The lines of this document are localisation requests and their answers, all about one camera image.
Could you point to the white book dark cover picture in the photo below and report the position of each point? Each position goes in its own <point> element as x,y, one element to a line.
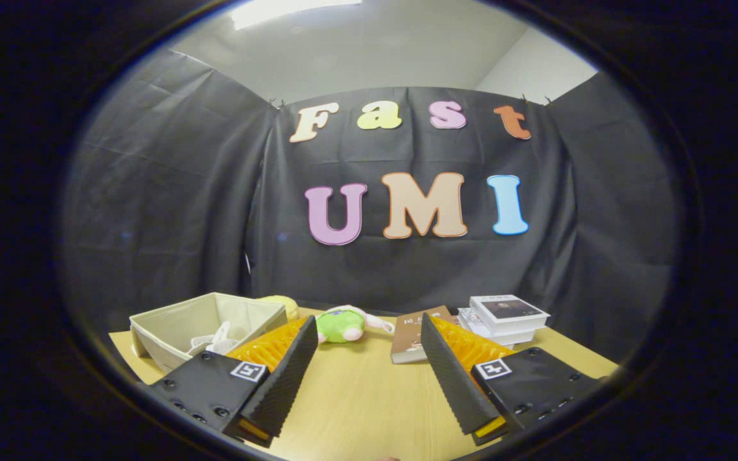
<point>503,308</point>

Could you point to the green plush toy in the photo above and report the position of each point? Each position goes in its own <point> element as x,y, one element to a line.
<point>337,326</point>

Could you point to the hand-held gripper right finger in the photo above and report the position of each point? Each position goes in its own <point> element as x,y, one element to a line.
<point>455,384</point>

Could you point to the yellow plush toy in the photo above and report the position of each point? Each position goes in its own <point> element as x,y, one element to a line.
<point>286,306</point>

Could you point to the plain white book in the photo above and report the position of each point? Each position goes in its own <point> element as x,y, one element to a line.
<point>479,328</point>

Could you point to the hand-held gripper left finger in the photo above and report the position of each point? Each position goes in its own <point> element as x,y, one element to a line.
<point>286,384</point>

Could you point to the beige fabric storage box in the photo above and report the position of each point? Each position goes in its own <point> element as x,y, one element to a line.
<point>161,349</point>

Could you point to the brown cover book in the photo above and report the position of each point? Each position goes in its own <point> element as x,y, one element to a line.
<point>407,333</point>

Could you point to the ceiling light panel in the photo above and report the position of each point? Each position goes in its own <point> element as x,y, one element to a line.
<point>279,9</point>

